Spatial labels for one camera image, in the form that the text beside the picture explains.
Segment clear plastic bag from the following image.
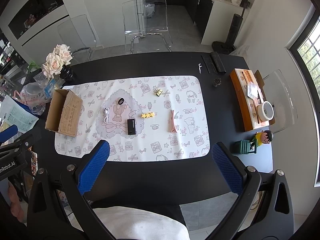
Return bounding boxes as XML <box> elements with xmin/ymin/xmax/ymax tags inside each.
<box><xmin>19</xmin><ymin>70</ymin><xmax>66</xmax><ymax>116</ymax></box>

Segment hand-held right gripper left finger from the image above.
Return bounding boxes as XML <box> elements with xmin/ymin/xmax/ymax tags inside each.
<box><xmin>27</xmin><ymin>139</ymin><xmax>118</xmax><ymax>240</ymax></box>

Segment small black rectangular device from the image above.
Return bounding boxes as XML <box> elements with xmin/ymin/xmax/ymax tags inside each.
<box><xmin>127</xmin><ymin>119</ymin><xmax>137</xmax><ymax>136</ymax></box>

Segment white tape roll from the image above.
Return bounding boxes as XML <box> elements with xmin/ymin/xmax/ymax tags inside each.
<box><xmin>257</xmin><ymin>101</ymin><xmax>274</xmax><ymax>121</ymax></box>

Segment bin with white bag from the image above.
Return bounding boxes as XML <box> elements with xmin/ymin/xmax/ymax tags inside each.
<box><xmin>143</xmin><ymin>3</ymin><xmax>156</xmax><ymax>19</ymax></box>

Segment black upright vacuum cleaner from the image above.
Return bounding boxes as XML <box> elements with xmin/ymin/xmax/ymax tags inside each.
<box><xmin>212</xmin><ymin>0</ymin><xmax>251</xmax><ymax>53</ymax></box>

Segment person's left hand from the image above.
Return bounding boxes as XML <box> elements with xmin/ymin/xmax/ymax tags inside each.
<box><xmin>7</xmin><ymin>182</ymin><xmax>26</xmax><ymax>221</ymax></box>

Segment toy figure yellow shirt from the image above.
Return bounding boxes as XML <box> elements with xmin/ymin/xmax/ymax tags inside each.
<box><xmin>255</xmin><ymin>130</ymin><xmax>274</xmax><ymax>147</ymax></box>

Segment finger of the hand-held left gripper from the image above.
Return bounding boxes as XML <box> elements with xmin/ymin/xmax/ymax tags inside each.
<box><xmin>0</xmin><ymin>125</ymin><xmax>19</xmax><ymax>144</ymax></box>
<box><xmin>0</xmin><ymin>133</ymin><xmax>34</xmax><ymax>156</ymax></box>

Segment blue white packet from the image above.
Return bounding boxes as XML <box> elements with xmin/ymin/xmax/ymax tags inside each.
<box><xmin>44</xmin><ymin>79</ymin><xmax>59</xmax><ymax>98</ymax></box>

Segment green toy bench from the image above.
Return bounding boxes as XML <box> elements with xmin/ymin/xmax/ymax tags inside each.
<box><xmin>233</xmin><ymin>140</ymin><xmax>259</xmax><ymax>154</ymax></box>

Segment white kitchen counter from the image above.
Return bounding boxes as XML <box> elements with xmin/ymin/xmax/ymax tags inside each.
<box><xmin>187</xmin><ymin>0</ymin><xmax>251</xmax><ymax>46</ymax></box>

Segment clear plastic wrapper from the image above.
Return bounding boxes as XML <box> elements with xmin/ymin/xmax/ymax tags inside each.
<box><xmin>246</xmin><ymin>83</ymin><xmax>262</xmax><ymax>98</ymax></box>

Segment orange wooden tray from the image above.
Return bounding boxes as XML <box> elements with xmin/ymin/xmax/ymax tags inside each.
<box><xmin>230</xmin><ymin>68</ymin><xmax>276</xmax><ymax>132</ymax></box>

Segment printed paper leaflet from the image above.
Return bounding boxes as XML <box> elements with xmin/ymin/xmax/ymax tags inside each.
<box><xmin>0</xmin><ymin>95</ymin><xmax>39</xmax><ymax>134</ymax></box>

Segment pink hair clip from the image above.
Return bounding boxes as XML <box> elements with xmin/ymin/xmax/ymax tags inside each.
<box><xmin>167</xmin><ymin>109</ymin><xmax>179</xmax><ymax>133</ymax></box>

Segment wall shelf niche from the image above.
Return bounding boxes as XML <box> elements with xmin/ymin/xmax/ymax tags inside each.
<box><xmin>7</xmin><ymin>0</ymin><xmax>69</xmax><ymax>40</ymax></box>

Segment pale pink rose bouquet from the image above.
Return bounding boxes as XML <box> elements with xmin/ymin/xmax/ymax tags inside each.
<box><xmin>41</xmin><ymin>44</ymin><xmax>73</xmax><ymax>79</ymax></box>

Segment brown cardboard box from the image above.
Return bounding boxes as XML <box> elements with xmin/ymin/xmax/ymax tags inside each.
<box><xmin>45</xmin><ymin>89</ymin><xmax>83</xmax><ymax>137</ymax></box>

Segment person's white garment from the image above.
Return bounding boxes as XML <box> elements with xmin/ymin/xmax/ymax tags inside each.
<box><xmin>93</xmin><ymin>204</ymin><xmax>188</xmax><ymax>240</ymax></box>

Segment long black block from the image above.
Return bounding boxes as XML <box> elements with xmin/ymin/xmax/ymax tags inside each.
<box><xmin>210</xmin><ymin>52</ymin><xmax>226</xmax><ymax>74</ymax></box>

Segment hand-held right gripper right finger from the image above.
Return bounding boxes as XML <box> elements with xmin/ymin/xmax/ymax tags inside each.
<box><xmin>211</xmin><ymin>141</ymin><xmax>294</xmax><ymax>240</ymax></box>

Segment flat black strip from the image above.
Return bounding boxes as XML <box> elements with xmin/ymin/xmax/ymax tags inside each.
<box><xmin>202</xmin><ymin>54</ymin><xmax>213</xmax><ymax>75</ymax></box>

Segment clear acrylic chair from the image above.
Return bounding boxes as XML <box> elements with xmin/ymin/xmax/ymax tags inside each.
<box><xmin>57</xmin><ymin>14</ymin><xmax>98</xmax><ymax>62</ymax></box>
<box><xmin>122</xmin><ymin>0</ymin><xmax>173</xmax><ymax>55</ymax></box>
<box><xmin>260</xmin><ymin>69</ymin><xmax>298</xmax><ymax>133</ymax></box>

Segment printed white pink mat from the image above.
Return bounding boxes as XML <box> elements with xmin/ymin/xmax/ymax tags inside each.
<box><xmin>54</xmin><ymin>75</ymin><xmax>209</xmax><ymax>162</ymax></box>

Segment window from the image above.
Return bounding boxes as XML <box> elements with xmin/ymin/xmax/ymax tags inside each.
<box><xmin>285</xmin><ymin>5</ymin><xmax>320</xmax><ymax>188</ymax></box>

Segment black vase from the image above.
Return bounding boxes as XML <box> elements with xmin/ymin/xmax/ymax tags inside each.
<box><xmin>60</xmin><ymin>64</ymin><xmax>76</xmax><ymax>82</ymax></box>

